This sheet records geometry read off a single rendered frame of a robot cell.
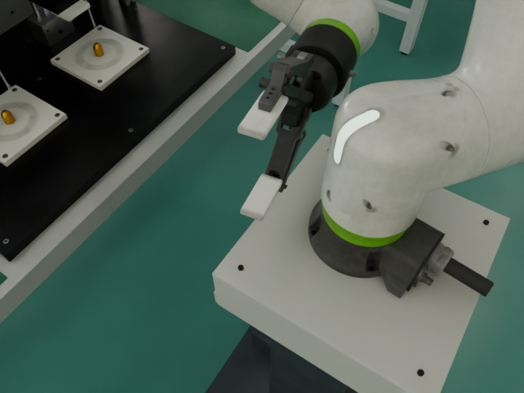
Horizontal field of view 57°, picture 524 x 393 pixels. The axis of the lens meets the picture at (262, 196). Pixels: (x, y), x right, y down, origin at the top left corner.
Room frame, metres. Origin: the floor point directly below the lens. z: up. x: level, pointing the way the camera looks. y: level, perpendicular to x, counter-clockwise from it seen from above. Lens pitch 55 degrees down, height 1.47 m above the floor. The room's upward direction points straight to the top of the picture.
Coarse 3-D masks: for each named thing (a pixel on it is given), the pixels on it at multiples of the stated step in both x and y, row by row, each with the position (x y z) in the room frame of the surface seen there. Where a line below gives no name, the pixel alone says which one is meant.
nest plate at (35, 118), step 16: (0, 96) 0.73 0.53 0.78; (16, 96) 0.73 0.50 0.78; (32, 96) 0.73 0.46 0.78; (0, 112) 0.68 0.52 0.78; (16, 112) 0.68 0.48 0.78; (32, 112) 0.68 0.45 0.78; (48, 112) 0.68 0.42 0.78; (0, 128) 0.64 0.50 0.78; (16, 128) 0.64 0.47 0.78; (32, 128) 0.64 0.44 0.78; (48, 128) 0.64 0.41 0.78; (0, 144) 0.60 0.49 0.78; (16, 144) 0.60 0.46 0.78; (32, 144) 0.61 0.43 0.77; (0, 160) 0.56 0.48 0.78
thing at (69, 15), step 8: (32, 0) 0.90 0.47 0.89; (40, 0) 0.88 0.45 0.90; (48, 0) 0.87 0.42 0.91; (56, 0) 0.87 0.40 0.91; (64, 0) 0.88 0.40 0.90; (72, 0) 0.89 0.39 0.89; (80, 0) 0.91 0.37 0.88; (32, 8) 0.92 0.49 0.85; (48, 8) 0.87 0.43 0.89; (56, 8) 0.86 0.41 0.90; (64, 8) 0.87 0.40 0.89; (72, 8) 0.88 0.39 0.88; (80, 8) 0.88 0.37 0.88; (88, 8) 0.89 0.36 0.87; (40, 16) 0.92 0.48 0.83; (64, 16) 0.85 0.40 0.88; (72, 16) 0.86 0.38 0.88
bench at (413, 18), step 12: (372, 0) 1.95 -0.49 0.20; (384, 0) 1.95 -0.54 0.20; (420, 0) 1.82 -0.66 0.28; (384, 12) 1.91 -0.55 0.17; (396, 12) 1.88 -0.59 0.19; (408, 12) 1.86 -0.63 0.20; (420, 12) 1.82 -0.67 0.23; (408, 24) 1.84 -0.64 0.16; (408, 36) 1.83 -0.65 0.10; (408, 48) 1.82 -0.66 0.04
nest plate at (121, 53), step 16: (96, 32) 0.94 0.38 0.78; (112, 32) 0.94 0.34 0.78; (80, 48) 0.88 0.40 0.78; (112, 48) 0.88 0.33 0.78; (128, 48) 0.88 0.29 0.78; (144, 48) 0.88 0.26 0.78; (64, 64) 0.83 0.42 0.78; (80, 64) 0.83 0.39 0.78; (96, 64) 0.83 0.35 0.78; (112, 64) 0.83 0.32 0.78; (128, 64) 0.83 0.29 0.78; (96, 80) 0.78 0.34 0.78; (112, 80) 0.79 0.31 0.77
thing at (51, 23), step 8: (32, 16) 0.93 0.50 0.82; (48, 16) 0.93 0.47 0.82; (56, 16) 0.93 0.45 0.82; (32, 24) 0.92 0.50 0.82; (40, 24) 0.91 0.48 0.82; (48, 24) 0.91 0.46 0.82; (56, 24) 0.93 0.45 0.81; (64, 24) 0.94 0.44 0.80; (72, 24) 0.96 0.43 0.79; (40, 32) 0.91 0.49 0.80; (48, 32) 0.91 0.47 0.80; (56, 32) 0.92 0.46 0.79; (64, 32) 0.94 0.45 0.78; (40, 40) 0.91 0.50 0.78; (48, 40) 0.90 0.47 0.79; (56, 40) 0.91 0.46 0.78
